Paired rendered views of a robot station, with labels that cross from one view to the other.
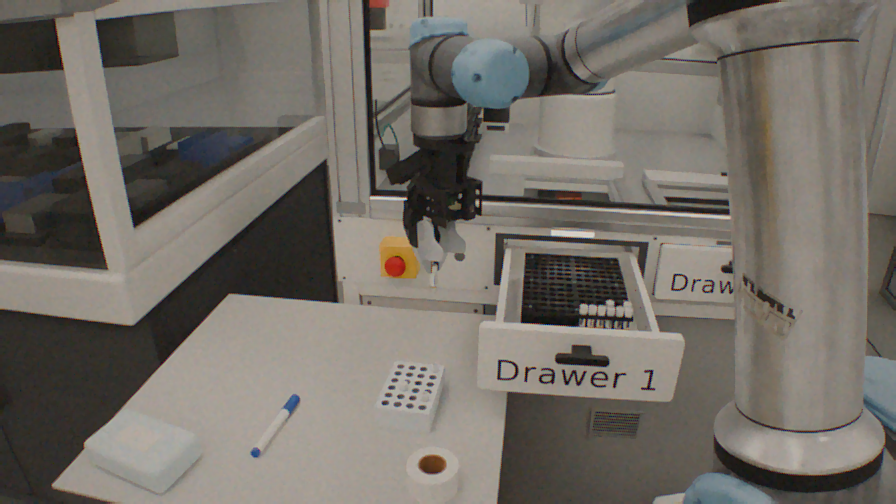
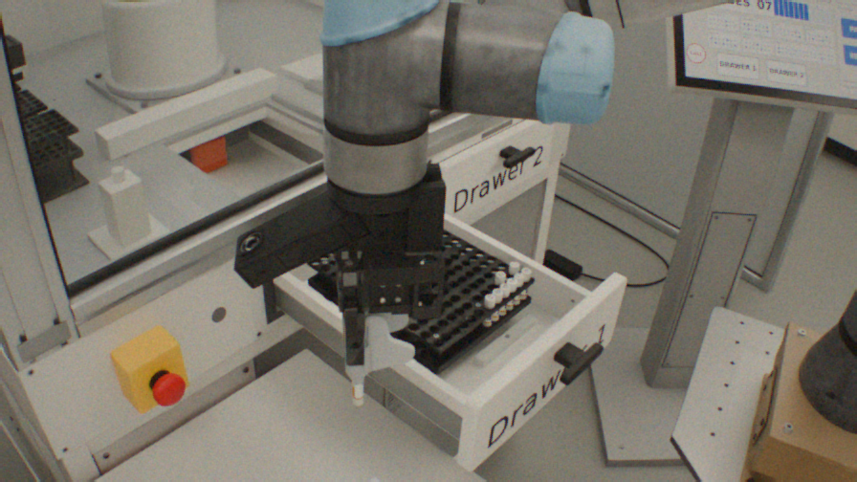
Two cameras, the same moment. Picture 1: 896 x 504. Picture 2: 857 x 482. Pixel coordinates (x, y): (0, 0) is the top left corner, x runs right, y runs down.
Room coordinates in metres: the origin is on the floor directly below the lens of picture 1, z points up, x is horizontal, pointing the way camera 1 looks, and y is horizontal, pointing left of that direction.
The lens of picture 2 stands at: (0.50, 0.39, 1.46)
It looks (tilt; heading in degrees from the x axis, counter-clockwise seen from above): 36 degrees down; 302
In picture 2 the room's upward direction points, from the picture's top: 3 degrees clockwise
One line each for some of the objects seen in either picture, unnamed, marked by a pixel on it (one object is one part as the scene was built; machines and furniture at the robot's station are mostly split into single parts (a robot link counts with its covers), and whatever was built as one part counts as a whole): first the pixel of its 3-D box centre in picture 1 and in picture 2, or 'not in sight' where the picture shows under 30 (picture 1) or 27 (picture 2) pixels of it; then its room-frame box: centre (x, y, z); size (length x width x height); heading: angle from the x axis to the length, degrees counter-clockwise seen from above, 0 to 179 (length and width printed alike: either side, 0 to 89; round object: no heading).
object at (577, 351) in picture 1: (581, 354); (573, 358); (0.67, -0.18, 0.91); 0.07 x 0.04 x 0.01; 82
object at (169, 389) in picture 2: (395, 265); (166, 387); (1.01, 0.10, 0.88); 0.04 x 0.03 x 0.04; 82
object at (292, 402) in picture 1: (276, 424); not in sight; (0.68, 0.26, 0.77); 0.14 x 0.02 x 0.02; 166
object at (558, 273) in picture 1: (572, 298); (418, 290); (0.89, -0.22, 0.87); 0.22 x 0.18 x 0.06; 172
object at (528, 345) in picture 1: (578, 362); (549, 366); (0.69, -0.19, 0.87); 0.29 x 0.02 x 0.11; 82
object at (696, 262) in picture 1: (731, 275); (497, 165); (0.96, -0.55, 0.87); 0.29 x 0.02 x 0.11; 82
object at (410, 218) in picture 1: (418, 216); (353, 317); (0.79, 0.04, 1.06); 0.05 x 0.02 x 0.09; 132
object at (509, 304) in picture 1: (572, 298); (413, 290); (0.90, -0.22, 0.86); 0.40 x 0.26 x 0.06; 172
